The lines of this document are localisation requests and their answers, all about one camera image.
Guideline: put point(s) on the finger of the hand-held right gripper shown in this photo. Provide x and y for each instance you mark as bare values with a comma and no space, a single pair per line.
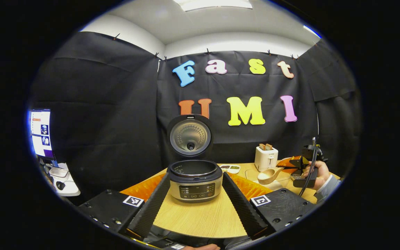
292,171
290,161

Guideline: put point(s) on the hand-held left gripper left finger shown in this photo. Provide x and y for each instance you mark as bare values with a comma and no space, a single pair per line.
151,208

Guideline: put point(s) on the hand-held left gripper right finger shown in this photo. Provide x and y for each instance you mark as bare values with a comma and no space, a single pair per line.
243,208

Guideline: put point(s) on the wooden spoon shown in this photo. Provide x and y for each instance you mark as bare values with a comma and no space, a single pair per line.
267,176

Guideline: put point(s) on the grey silver rice cooker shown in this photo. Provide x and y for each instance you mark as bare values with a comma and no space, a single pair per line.
194,187

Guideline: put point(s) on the white toaster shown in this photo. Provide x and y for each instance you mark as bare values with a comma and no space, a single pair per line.
266,159

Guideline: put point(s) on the clear plastic container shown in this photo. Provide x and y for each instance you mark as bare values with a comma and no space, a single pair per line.
252,175

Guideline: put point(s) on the small white sauce tray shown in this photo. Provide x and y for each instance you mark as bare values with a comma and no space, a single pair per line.
230,169

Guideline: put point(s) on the white desktop device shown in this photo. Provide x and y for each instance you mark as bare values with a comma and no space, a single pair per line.
69,187

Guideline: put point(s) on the black backdrop cloth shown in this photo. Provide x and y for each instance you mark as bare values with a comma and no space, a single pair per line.
109,114

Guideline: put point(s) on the computer monitor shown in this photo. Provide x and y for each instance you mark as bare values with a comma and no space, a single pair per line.
42,132

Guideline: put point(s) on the large ceiling light panel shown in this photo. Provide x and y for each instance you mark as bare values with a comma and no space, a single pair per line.
214,4

